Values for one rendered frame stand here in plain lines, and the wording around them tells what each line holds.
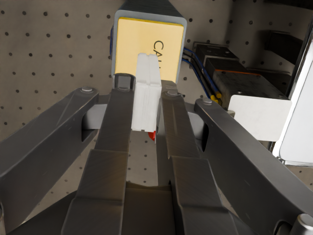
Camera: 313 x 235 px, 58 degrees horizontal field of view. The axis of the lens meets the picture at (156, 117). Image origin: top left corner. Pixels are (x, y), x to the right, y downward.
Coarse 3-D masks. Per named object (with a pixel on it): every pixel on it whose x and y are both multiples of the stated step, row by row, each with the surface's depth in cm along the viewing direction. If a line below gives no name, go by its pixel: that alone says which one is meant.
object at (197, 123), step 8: (168, 80) 19; (168, 88) 18; (176, 88) 18; (160, 96) 16; (192, 104) 16; (160, 112) 15; (192, 112) 15; (192, 120) 15; (200, 120) 15; (192, 128) 15; (200, 128) 15; (208, 128) 15; (200, 136) 15
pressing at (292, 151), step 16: (304, 48) 43; (304, 64) 44; (304, 80) 45; (288, 96) 46; (304, 96) 46; (304, 112) 48; (288, 128) 49; (304, 128) 49; (272, 144) 50; (288, 144) 50; (304, 144) 51; (288, 160) 52; (304, 160) 52
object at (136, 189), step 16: (128, 192) 8; (144, 192) 8; (160, 192) 8; (48, 208) 7; (64, 208) 7; (128, 208) 8; (144, 208) 8; (160, 208) 8; (32, 224) 7; (48, 224) 7; (128, 224) 7; (144, 224) 7; (160, 224) 7; (240, 224) 8
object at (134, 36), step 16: (128, 32) 26; (144, 32) 26; (160, 32) 26; (176, 32) 26; (128, 48) 26; (144, 48) 26; (160, 48) 26; (176, 48) 26; (128, 64) 27; (160, 64) 27; (176, 64) 27
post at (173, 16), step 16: (128, 0) 37; (144, 0) 40; (160, 0) 44; (128, 16) 27; (144, 16) 27; (160, 16) 27; (176, 16) 27; (112, 32) 29; (112, 48) 29; (112, 64) 29; (176, 80) 30
